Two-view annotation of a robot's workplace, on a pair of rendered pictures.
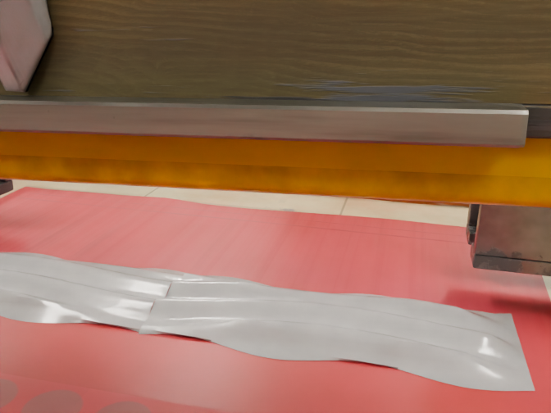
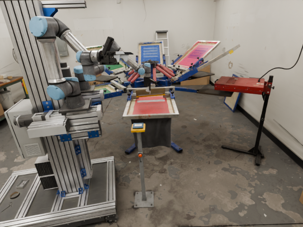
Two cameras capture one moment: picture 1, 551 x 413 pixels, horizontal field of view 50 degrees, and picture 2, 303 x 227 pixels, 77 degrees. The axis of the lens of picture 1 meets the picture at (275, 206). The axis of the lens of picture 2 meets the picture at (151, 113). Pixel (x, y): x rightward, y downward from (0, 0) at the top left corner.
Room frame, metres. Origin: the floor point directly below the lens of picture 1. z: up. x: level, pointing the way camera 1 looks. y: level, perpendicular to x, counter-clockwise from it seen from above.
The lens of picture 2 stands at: (-1.98, 0.52, 1.80)
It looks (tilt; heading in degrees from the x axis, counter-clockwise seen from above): 24 degrees down; 348
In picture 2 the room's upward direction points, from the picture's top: 3 degrees counter-clockwise
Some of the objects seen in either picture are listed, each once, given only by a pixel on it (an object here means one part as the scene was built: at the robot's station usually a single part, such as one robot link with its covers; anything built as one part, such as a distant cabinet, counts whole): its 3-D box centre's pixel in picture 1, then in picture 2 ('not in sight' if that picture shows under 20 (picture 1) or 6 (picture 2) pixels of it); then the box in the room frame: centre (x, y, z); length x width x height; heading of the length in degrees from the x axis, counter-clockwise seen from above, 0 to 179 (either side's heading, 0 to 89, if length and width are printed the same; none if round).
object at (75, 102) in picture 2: not in sight; (74, 99); (-0.41, 0.83, 1.31); 0.15 x 0.15 x 0.10
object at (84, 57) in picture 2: not in sight; (86, 57); (-0.65, 0.66, 1.65); 0.11 x 0.08 x 0.09; 63
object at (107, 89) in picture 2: not in sight; (98, 86); (0.91, 0.72, 1.05); 1.08 x 0.61 x 0.23; 107
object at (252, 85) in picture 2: not in sight; (241, 84); (0.22, -1.19, 1.06); 0.61 x 0.46 x 0.12; 47
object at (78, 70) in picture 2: not in sight; (80, 72); (0.09, 0.82, 1.42); 0.13 x 0.12 x 0.14; 1
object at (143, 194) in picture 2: not in sight; (141, 166); (-0.37, 0.33, 0.48); 0.22 x 0.22 x 0.96; 77
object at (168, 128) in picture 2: not in sight; (151, 132); (-0.13, 0.15, 0.74); 0.45 x 0.03 x 0.43; 77
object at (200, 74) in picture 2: not in sight; (181, 79); (1.38, -0.78, 0.91); 1.34 x 0.40 x 0.08; 107
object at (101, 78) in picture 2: not in sight; (121, 82); (1.64, 0.35, 0.91); 1.34 x 0.40 x 0.08; 47
